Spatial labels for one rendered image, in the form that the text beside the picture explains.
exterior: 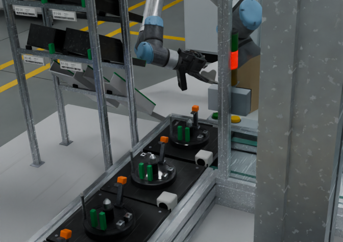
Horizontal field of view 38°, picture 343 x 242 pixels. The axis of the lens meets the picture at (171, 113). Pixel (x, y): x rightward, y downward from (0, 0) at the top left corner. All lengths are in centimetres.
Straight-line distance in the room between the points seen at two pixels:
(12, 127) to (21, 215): 258
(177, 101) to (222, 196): 81
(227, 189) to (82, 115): 90
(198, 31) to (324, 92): 483
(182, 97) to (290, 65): 206
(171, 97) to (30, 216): 97
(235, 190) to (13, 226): 68
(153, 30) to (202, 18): 310
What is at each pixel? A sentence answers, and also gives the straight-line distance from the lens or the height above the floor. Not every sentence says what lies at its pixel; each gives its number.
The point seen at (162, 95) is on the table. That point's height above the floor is 86.
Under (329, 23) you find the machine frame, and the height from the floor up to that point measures 175.
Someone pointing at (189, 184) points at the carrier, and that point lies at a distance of 152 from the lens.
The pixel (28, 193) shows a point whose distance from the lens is 177.
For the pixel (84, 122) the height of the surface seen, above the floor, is 86.
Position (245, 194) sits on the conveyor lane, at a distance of 156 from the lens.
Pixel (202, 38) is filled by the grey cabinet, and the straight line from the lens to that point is 510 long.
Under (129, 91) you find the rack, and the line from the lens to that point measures 173.
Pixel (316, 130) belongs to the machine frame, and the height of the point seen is 169.
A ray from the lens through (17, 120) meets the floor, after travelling 432.
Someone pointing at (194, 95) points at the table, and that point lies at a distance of 235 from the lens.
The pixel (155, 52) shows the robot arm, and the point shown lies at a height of 120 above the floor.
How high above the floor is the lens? 183
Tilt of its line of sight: 26 degrees down
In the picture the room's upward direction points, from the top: 3 degrees counter-clockwise
